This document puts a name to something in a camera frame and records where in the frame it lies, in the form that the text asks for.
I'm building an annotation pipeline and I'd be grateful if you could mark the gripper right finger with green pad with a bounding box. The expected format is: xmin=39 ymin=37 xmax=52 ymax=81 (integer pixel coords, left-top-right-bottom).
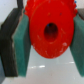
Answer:
xmin=68 ymin=13 xmax=84 ymax=73

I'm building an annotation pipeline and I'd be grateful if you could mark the red plastic gear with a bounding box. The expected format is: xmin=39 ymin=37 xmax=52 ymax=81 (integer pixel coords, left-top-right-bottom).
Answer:
xmin=25 ymin=0 xmax=77 ymax=59

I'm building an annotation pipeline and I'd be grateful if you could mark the gripper left finger with green pad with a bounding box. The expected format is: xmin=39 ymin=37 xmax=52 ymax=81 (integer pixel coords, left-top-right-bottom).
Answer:
xmin=0 ymin=8 xmax=31 ymax=77

